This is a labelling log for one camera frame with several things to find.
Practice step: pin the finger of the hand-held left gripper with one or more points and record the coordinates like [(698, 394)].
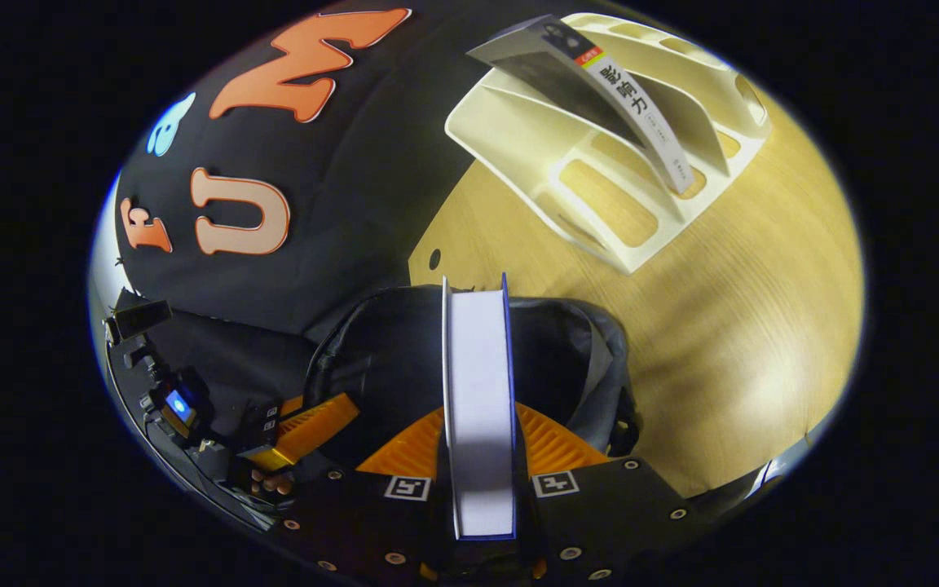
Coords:
[(315, 424)]

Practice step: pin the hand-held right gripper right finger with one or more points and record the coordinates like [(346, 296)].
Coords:
[(600, 522)]

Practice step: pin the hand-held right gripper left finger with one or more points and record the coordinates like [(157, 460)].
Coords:
[(372, 522)]

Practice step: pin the grey schoolbag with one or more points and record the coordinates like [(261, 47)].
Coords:
[(388, 350)]

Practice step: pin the blue cover book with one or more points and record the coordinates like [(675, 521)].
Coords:
[(478, 391)]

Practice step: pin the cream plastic bookshelf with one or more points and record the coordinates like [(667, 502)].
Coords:
[(518, 130)]

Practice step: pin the white spine book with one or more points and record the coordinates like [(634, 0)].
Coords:
[(641, 114)]

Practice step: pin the black backdrop cloth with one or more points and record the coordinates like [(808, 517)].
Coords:
[(355, 187)]

